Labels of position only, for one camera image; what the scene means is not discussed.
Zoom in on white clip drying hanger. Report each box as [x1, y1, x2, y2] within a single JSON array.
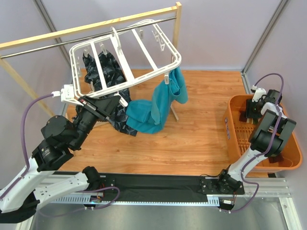
[[70, 19, 182, 99]]

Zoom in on teal shorts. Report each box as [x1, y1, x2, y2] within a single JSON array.
[[126, 67, 188, 134]]

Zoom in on striped sock maroon toe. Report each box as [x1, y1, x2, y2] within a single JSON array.
[[239, 111, 259, 125]]

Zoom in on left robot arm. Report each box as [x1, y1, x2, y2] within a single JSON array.
[[0, 95, 121, 224]]

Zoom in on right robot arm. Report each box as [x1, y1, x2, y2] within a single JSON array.
[[217, 88, 296, 194]]

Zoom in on orange plastic laundry basket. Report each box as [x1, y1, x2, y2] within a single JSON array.
[[223, 94, 303, 173]]

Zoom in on dark shark print shorts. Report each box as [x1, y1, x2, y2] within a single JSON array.
[[83, 51, 137, 137]]

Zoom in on black base cloth strip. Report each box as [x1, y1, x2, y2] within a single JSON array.
[[96, 173, 245, 205]]

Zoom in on metal rack rod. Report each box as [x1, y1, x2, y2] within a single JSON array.
[[0, 16, 178, 59]]

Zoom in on wooden clothes rack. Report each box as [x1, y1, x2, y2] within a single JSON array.
[[0, 1, 183, 156]]

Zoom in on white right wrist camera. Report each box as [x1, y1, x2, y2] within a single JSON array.
[[251, 85, 266, 102]]

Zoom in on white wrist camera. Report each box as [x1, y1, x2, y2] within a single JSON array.
[[251, 85, 266, 102], [51, 84, 82, 105]]

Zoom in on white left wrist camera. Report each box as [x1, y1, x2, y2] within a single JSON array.
[[51, 84, 82, 105]]

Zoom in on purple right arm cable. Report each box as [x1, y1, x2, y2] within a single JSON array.
[[239, 73, 285, 185]]

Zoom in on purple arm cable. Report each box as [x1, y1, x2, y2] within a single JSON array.
[[239, 73, 285, 185], [0, 93, 120, 218]]

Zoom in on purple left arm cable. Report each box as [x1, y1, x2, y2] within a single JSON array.
[[0, 93, 120, 218]]

